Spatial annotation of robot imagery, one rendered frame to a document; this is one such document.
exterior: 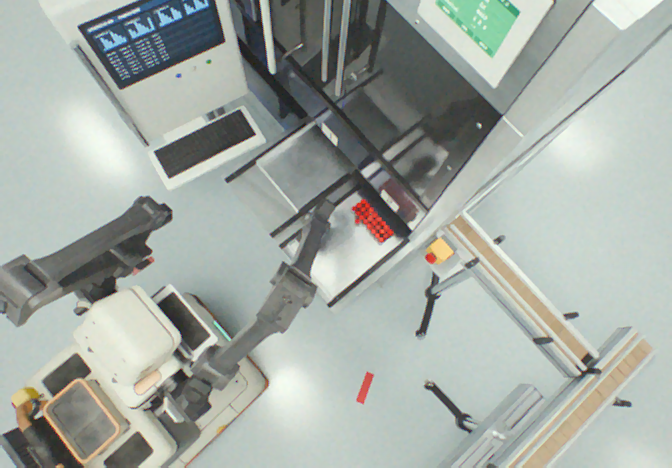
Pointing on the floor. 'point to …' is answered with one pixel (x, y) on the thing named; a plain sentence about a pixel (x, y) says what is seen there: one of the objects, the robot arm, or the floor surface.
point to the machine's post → (529, 111)
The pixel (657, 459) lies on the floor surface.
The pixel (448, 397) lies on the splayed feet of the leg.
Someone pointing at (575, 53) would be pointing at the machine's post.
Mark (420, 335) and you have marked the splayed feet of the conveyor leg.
